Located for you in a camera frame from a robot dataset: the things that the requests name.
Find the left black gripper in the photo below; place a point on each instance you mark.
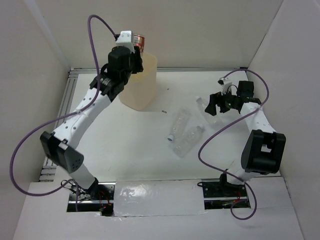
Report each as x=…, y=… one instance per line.
x=139, y=66

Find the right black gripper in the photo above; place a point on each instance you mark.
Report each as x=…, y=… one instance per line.
x=215, y=99

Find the red cap labelled bottle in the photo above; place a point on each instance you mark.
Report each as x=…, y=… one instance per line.
x=139, y=41

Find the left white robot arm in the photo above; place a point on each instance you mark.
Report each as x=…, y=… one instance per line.
x=60, y=145

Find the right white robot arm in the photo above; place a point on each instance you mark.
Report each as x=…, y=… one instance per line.
x=263, y=151

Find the beige plastic bin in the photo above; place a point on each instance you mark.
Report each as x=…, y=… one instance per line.
x=141, y=87

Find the clear bottle blue cap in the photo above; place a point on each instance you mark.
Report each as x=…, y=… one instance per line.
x=179, y=124

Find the clear bottle centre upright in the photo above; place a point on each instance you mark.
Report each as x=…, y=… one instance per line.
x=188, y=140

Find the aluminium frame rail back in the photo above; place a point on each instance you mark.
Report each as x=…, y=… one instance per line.
x=77, y=71

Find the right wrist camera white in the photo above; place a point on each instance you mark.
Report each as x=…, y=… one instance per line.
x=225, y=84

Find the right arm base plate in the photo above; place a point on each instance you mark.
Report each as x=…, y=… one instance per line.
x=217, y=195

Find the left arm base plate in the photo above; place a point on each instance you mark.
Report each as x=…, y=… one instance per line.
x=102, y=203

